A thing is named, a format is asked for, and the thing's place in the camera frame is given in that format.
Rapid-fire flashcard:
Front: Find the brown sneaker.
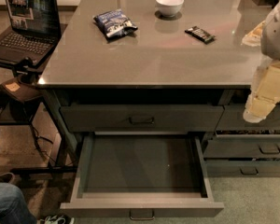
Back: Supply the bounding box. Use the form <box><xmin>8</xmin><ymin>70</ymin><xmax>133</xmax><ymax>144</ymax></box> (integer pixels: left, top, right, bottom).
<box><xmin>0</xmin><ymin>173</ymin><xmax>15</xmax><ymax>183</ymax></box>

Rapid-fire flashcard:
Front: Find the open grey middle drawer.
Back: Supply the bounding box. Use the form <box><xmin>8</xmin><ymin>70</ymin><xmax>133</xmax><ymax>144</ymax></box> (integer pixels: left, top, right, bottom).
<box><xmin>61</xmin><ymin>134</ymin><xmax>224</xmax><ymax>220</ymax></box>

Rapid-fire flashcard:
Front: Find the right grey middle drawer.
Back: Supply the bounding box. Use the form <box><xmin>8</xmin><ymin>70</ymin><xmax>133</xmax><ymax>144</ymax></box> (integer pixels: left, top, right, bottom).
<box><xmin>203</xmin><ymin>134</ymin><xmax>280</xmax><ymax>159</ymax></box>

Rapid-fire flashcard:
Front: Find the right grey bottom drawer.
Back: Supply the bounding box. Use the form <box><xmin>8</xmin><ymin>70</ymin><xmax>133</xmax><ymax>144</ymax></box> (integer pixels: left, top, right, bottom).
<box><xmin>204</xmin><ymin>160</ymin><xmax>280</xmax><ymax>177</ymax></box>

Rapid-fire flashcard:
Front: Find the brown pouch with note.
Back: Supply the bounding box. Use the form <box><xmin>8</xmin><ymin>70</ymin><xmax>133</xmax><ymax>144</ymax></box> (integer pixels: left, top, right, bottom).
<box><xmin>0</xmin><ymin>77</ymin><xmax>42</xmax><ymax>104</ymax></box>

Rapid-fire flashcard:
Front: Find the black open laptop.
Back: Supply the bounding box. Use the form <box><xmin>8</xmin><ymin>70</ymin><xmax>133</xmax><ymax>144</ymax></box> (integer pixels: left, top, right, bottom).
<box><xmin>0</xmin><ymin>0</ymin><xmax>62</xmax><ymax>68</ymax></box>

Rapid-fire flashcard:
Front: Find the black candy bar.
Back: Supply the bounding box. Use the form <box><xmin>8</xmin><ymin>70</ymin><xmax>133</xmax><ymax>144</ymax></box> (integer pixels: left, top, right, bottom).
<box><xmin>185</xmin><ymin>26</ymin><xmax>216</xmax><ymax>44</ymax></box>

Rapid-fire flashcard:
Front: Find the right grey top drawer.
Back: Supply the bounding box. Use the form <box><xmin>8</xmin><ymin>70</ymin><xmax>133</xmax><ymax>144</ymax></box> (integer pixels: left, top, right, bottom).
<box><xmin>217</xmin><ymin>104</ymin><xmax>280</xmax><ymax>131</ymax></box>

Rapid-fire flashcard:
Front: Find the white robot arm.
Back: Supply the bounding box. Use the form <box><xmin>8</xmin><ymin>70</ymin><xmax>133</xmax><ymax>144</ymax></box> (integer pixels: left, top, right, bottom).
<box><xmin>243</xmin><ymin>0</ymin><xmax>280</xmax><ymax>123</ymax></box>

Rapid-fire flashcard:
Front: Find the green white sneaker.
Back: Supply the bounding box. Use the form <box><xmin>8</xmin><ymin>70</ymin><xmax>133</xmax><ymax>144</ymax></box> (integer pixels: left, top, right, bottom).
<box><xmin>40</xmin><ymin>215</ymin><xmax>75</xmax><ymax>224</ymax></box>

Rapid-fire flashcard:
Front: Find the blue chip bag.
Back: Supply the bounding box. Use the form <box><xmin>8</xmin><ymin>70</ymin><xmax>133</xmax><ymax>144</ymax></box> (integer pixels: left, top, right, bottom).
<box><xmin>93</xmin><ymin>9</ymin><xmax>138</xmax><ymax>39</ymax></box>

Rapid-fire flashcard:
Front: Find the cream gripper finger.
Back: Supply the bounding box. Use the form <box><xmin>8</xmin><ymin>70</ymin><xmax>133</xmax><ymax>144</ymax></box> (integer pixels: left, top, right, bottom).
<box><xmin>243</xmin><ymin>96</ymin><xmax>275</xmax><ymax>123</ymax></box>

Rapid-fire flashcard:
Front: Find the black laptop stand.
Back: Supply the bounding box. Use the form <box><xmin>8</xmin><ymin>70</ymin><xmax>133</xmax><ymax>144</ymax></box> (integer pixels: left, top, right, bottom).
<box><xmin>0</xmin><ymin>23</ymin><xmax>78</xmax><ymax>175</ymax></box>

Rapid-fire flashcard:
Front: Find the white ceramic bowl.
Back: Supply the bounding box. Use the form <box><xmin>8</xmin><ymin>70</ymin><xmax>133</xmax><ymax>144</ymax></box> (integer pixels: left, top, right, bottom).
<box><xmin>156</xmin><ymin>0</ymin><xmax>184</xmax><ymax>17</ymax></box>

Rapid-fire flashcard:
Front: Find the blue jeans leg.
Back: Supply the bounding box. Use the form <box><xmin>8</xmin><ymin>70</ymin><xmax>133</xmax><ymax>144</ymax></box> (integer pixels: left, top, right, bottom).
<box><xmin>0</xmin><ymin>183</ymin><xmax>36</xmax><ymax>224</ymax></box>

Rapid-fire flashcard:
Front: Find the black cable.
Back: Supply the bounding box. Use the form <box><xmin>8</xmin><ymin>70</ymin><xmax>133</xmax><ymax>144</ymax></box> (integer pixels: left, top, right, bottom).
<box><xmin>30</xmin><ymin>124</ymin><xmax>58</xmax><ymax>166</ymax></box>

